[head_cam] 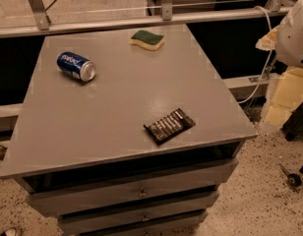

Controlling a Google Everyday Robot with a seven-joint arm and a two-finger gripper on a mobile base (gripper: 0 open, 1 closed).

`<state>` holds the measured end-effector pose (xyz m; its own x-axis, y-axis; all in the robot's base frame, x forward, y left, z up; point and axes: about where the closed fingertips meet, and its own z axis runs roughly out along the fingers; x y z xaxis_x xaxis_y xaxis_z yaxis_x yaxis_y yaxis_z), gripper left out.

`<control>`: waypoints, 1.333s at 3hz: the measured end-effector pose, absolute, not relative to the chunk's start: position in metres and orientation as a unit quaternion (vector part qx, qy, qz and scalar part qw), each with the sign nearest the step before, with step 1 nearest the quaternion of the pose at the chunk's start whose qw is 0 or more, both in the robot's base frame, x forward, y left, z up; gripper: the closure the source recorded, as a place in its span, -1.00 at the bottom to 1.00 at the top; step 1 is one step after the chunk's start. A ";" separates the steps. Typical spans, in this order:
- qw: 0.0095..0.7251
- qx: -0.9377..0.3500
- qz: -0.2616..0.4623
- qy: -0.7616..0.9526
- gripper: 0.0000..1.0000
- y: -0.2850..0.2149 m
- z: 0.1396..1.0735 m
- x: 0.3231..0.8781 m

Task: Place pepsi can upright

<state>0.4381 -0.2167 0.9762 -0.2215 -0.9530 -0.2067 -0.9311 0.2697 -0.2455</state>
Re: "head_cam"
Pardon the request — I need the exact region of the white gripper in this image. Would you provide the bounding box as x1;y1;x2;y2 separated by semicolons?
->
255;0;303;127

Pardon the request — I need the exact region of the blue pepsi can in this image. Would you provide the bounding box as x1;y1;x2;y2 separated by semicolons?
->
57;52;96;83

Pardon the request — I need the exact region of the black caster wheel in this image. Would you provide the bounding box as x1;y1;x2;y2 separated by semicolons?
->
280;164;303;187

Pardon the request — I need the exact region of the black snack wrapper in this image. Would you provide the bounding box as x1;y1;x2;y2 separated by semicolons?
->
144;108;196;145

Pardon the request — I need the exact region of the green yellow sponge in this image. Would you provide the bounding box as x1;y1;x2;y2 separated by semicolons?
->
130;29;164;51

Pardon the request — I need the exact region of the top grey drawer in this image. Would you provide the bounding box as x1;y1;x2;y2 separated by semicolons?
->
27;158;238;216

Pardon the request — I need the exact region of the grey drawer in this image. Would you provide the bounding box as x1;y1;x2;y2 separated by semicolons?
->
79;209;209;236
58;188;219;234
27;158;238;216

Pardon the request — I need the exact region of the grey drawer cabinet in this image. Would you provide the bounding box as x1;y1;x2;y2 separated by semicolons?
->
0;24;259;236

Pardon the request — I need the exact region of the bottom grey drawer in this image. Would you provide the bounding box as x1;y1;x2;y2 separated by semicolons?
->
79;209;209;236

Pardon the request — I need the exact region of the middle grey drawer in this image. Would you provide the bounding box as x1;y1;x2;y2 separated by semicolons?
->
58;188;219;234

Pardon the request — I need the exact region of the white cable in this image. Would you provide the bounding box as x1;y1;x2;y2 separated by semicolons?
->
237;5;276;105

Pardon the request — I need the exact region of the metal railing frame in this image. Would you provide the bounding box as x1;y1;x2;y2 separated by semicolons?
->
0;0;303;39

